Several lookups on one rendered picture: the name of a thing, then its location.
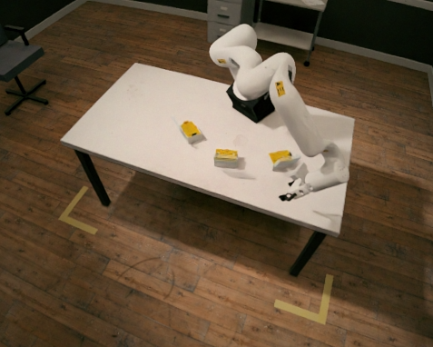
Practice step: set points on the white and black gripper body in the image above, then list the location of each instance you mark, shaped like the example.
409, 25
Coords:
300, 188

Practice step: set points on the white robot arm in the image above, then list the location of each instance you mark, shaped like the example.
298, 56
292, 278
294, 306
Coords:
252, 83

